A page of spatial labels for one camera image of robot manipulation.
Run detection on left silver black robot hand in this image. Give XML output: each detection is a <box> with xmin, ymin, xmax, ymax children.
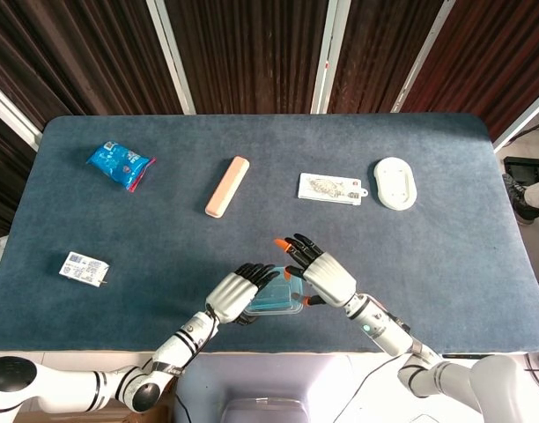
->
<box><xmin>204</xmin><ymin>262</ymin><xmax>282</xmax><ymax>327</ymax></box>

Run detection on clear teal plastic container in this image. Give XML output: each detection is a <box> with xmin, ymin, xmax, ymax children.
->
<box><xmin>250</xmin><ymin>274</ymin><xmax>306</xmax><ymax>310</ymax></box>

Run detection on white frame post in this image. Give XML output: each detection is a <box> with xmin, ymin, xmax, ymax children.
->
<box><xmin>310</xmin><ymin>0</ymin><xmax>352</xmax><ymax>115</ymax></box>
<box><xmin>0</xmin><ymin>76</ymin><xmax>44</xmax><ymax>152</ymax></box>
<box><xmin>145</xmin><ymin>0</ymin><xmax>197</xmax><ymax>115</ymax></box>
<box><xmin>391</xmin><ymin>0</ymin><xmax>458</xmax><ymax>114</ymax></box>
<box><xmin>492</xmin><ymin>85</ymin><xmax>539</xmax><ymax>154</ymax></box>

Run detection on black plastic tray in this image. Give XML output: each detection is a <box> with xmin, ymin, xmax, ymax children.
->
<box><xmin>503</xmin><ymin>155</ymin><xmax>539</xmax><ymax>184</ymax></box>

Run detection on blue snack bag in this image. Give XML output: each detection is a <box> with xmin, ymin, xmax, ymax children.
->
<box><xmin>85</xmin><ymin>140</ymin><xmax>158</xmax><ymax>194</ymax></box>

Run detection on grey sneaker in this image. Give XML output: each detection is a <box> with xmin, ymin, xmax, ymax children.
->
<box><xmin>502</xmin><ymin>172</ymin><xmax>539</xmax><ymax>223</ymax></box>

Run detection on white oval plastic base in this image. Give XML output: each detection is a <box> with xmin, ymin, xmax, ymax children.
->
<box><xmin>373</xmin><ymin>156</ymin><xmax>418</xmax><ymax>212</ymax></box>

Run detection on grey robot torso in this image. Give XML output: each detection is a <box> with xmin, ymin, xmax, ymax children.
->
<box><xmin>172</xmin><ymin>352</ymin><xmax>473</xmax><ymax>423</ymax></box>

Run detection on white printed card package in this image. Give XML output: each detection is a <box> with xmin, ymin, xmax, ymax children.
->
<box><xmin>298</xmin><ymin>172</ymin><xmax>369</xmax><ymax>208</ymax></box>

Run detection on blue felt table mat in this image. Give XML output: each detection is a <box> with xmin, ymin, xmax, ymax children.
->
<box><xmin>0</xmin><ymin>113</ymin><xmax>539</xmax><ymax>356</ymax></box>

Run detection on clear plastic food container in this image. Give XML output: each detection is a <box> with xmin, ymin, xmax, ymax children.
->
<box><xmin>242</xmin><ymin>298</ymin><xmax>306</xmax><ymax>316</ymax></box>

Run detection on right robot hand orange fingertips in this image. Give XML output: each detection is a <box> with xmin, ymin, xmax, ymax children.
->
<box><xmin>273</xmin><ymin>233</ymin><xmax>358</xmax><ymax>308</ymax></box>

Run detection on long pink plastic case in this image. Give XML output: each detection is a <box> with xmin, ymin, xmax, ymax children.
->
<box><xmin>204</xmin><ymin>155</ymin><xmax>252</xmax><ymax>219</ymax></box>

